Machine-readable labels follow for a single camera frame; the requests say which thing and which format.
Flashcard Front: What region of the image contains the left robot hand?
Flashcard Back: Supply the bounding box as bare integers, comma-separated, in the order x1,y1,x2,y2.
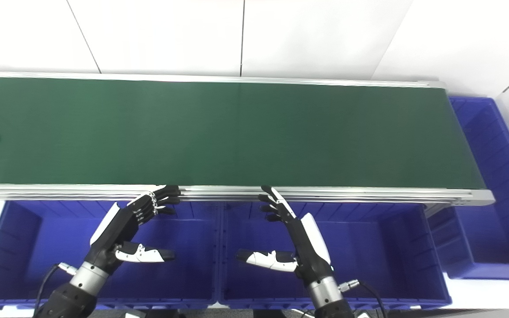
87,185,182,276

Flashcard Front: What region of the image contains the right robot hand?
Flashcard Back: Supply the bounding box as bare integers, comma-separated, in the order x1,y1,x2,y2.
236,185,335,284

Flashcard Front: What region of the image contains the green conveyor belt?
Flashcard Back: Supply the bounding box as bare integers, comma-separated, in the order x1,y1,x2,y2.
0,71,496,208
0,76,487,190

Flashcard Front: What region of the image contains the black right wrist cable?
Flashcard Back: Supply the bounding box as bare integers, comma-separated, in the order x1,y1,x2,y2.
338,279,388,318

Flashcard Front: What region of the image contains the blue plastic bin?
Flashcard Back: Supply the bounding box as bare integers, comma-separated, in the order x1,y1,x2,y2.
427,96,509,281
0,200,222,310
217,201,453,310

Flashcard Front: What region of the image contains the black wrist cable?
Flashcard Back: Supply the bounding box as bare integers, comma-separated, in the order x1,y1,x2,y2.
338,279,388,318
34,262,79,318

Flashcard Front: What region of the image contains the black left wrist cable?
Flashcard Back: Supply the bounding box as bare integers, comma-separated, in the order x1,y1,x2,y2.
34,262,79,318

